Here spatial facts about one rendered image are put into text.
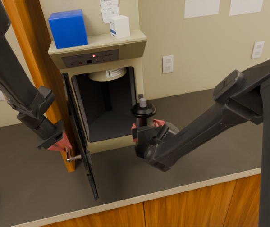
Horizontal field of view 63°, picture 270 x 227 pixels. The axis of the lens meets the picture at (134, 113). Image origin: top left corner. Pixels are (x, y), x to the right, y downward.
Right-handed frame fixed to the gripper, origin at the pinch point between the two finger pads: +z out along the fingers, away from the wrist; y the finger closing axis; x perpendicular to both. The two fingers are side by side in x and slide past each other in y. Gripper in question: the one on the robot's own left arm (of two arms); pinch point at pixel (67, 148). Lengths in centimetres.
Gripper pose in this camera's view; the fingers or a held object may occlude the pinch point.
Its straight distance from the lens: 80.6
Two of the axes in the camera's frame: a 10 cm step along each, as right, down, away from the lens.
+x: 3.1, 5.2, -8.0
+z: 4.6, 6.5, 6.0
